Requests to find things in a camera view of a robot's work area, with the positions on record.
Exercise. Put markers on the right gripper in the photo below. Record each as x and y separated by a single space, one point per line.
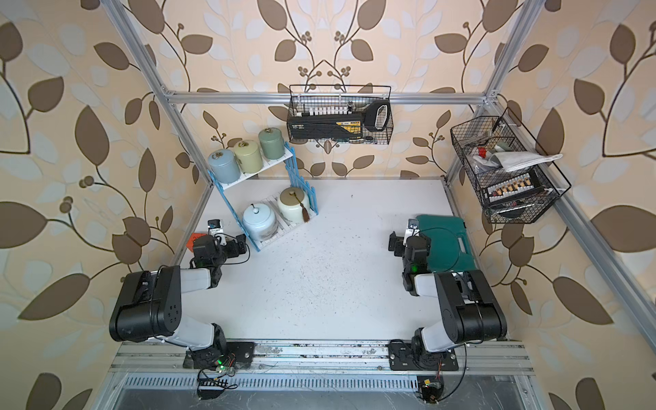
398 243

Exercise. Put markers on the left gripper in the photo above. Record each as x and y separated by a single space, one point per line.
235 246

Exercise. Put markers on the blue white two-tier shelf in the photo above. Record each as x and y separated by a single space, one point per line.
284 227

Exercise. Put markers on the cream jar with tassel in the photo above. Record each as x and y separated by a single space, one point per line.
293 203

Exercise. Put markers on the blue cylindrical tea canister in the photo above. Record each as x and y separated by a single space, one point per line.
223 164

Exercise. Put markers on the yellow-green cylindrical tea canister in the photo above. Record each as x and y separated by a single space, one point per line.
248 156

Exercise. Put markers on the green cylindrical tea canister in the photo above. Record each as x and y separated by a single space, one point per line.
272 143

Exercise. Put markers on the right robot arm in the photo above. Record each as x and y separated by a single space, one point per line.
467 307

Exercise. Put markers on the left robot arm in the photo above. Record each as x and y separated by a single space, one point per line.
150 307

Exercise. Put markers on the light blue round jar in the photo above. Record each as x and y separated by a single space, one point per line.
260 221

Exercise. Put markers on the red small object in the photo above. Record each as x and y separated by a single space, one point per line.
197 240

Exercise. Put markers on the green plastic tool case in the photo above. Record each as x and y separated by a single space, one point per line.
450 250

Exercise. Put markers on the bit set tray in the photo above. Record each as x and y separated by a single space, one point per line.
513 189

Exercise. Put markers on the black yellow tool box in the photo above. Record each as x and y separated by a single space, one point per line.
336 127

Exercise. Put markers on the white paper packet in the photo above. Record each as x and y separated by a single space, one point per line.
514 161

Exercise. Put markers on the white bit row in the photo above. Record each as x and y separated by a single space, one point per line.
329 110

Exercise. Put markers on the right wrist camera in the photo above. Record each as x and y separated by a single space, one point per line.
412 229

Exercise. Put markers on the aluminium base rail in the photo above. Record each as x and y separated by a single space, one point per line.
343 357

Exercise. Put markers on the back black wire basket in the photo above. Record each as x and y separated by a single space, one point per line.
373 101

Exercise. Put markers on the black wire basket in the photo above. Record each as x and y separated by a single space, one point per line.
373 101
476 140

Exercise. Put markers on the right black wire basket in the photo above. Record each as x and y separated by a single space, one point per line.
476 140

